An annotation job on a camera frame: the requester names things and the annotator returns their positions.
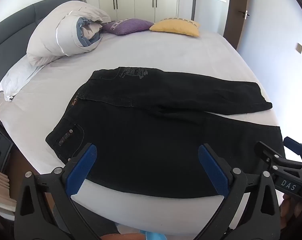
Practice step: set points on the white pillow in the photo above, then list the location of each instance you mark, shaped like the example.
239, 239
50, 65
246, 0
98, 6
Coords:
18, 77

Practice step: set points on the yellow cushion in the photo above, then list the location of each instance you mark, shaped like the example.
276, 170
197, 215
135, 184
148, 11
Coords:
176, 27

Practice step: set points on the black denim pants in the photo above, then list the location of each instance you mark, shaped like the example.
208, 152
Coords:
141, 135

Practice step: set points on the person's right hand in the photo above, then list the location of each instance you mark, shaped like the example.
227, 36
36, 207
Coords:
292, 208

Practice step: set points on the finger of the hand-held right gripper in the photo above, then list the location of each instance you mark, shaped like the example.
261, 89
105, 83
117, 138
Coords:
294, 146
273, 158

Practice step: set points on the stack of beige slats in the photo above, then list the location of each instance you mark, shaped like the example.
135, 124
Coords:
1, 187

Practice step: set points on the rolled white duvet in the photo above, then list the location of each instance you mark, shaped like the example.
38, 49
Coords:
56, 30

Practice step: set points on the purple cushion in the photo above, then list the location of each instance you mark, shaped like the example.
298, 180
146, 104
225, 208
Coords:
127, 25

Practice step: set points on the dark nightstand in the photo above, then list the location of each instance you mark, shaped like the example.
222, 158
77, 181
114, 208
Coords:
0, 147

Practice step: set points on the dark brown door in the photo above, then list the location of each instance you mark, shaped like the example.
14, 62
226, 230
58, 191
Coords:
234, 17

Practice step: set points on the grey upholstered headboard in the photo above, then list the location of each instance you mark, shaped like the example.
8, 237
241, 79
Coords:
13, 25

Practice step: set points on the brown wall switch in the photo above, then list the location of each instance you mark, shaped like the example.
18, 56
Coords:
299, 48

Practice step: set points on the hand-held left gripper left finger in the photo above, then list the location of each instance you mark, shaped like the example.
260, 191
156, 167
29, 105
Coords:
82, 165

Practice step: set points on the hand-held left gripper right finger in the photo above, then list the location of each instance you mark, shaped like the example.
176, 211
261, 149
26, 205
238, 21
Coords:
213, 167

